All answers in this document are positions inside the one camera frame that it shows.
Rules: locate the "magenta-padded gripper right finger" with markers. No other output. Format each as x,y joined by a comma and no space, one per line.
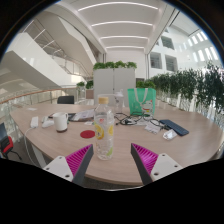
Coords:
165,165

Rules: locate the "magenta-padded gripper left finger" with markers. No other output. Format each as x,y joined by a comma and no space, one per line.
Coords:
57,166

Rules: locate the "clear lemon drink bottle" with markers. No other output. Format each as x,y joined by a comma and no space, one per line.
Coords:
103,133

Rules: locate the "clear plastic bag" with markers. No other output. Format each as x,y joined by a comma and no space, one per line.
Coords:
170,134

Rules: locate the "dark blue phone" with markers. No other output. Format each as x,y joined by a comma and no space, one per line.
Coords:
174,127

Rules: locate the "small clear plastic packet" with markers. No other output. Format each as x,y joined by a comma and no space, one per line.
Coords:
152,128

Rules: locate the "white computer mouse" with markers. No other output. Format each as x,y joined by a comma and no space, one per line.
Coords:
48,123

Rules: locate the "flat round red coaster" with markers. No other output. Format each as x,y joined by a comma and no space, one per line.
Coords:
87,134

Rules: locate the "white ceramic mug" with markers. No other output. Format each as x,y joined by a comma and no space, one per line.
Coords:
60,121

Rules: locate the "white power strip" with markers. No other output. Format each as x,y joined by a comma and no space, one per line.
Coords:
34,122

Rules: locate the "red office chair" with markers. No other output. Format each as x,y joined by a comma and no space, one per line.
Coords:
6,145

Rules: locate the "small white paper sheet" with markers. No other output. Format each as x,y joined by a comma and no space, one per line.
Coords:
32,109

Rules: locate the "black office chair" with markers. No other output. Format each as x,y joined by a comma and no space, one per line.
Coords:
65,99

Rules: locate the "green tote bag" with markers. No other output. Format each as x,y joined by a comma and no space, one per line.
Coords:
141,101

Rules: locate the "clear shaker bottle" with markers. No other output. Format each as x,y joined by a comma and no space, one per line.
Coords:
119,100

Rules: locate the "green hedge row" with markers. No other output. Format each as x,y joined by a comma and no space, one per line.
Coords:
193,86

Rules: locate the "low planter with greenery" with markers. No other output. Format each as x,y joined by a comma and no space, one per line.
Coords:
81,84

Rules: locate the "white cabinet with plants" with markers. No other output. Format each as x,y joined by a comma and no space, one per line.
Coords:
113,80

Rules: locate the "ceiling light strips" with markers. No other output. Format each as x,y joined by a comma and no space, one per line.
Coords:
121,23

